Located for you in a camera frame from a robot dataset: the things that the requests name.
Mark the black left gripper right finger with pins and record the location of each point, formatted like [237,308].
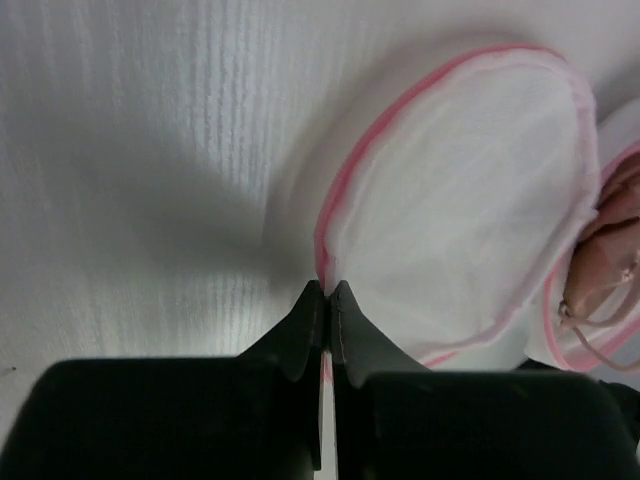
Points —
[396,419]

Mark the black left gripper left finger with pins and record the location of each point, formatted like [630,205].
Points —
[253,416]

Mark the pink satin bra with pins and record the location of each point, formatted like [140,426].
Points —
[605,259]

